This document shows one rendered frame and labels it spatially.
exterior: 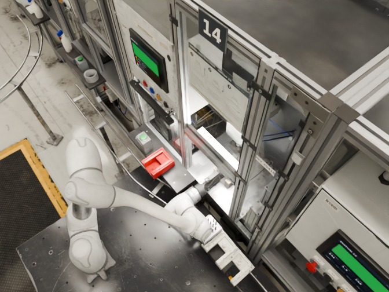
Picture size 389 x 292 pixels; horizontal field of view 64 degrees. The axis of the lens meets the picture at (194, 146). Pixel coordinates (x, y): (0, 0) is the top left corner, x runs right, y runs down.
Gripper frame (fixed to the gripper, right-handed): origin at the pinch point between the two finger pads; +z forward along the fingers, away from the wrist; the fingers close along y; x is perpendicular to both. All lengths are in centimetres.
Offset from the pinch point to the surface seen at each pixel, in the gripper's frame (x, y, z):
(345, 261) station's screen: -67, 61, -14
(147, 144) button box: 43.1, 0.2, -23.7
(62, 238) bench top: 40, -29, -96
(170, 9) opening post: 21, 96, -9
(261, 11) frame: -3, 100, 7
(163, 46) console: 26, 79, -11
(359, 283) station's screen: -74, 56, -15
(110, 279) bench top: 0, -29, -85
